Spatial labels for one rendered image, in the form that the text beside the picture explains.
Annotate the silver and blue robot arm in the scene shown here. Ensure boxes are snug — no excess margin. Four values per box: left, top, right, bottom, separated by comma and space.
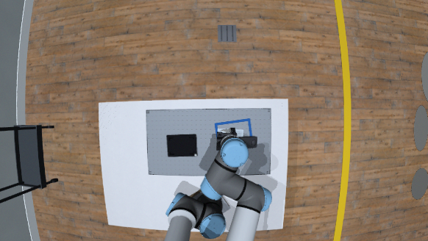
164, 134, 272, 241

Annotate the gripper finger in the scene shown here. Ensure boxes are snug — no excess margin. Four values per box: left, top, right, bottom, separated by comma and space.
221, 128, 236, 133

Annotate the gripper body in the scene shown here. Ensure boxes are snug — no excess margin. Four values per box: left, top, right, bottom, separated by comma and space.
216, 132, 237, 151

